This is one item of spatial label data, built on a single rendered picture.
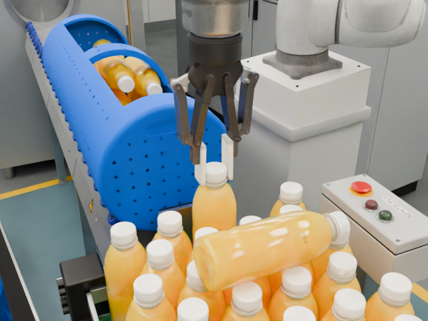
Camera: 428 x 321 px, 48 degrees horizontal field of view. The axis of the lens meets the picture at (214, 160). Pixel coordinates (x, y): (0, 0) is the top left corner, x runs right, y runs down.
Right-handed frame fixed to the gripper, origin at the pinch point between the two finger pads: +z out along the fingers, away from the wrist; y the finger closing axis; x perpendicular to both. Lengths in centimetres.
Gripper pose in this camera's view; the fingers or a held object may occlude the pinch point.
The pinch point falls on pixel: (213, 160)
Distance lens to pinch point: 76.3
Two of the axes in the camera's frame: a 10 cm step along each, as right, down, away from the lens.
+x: 3.8, 4.5, -8.1
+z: -0.1, 8.7, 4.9
